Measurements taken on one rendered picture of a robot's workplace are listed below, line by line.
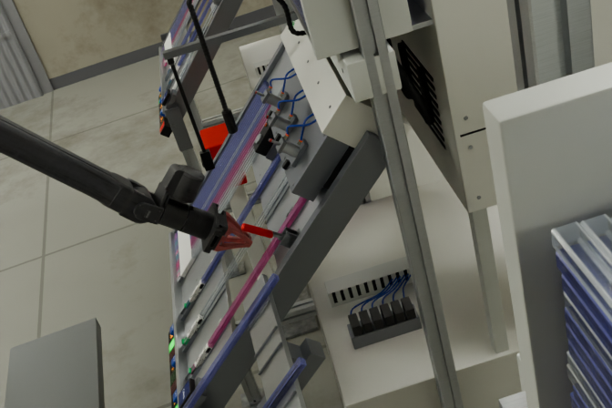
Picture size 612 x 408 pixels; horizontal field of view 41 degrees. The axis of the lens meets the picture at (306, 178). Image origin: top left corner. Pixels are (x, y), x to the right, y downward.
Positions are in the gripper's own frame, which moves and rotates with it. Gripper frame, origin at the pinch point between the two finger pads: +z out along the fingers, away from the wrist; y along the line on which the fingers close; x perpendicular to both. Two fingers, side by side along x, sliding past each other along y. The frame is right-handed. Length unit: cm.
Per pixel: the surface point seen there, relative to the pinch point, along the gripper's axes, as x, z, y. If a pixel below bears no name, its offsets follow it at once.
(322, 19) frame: -53, -17, -23
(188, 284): 27.3, 0.4, 19.4
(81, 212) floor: 129, 1, 206
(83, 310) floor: 125, 5, 128
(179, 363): 31.1, -1.3, -5.5
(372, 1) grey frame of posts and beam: -60, -12, -25
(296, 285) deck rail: -6.1, 4.5, -21.1
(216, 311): 16.9, 0.7, -3.1
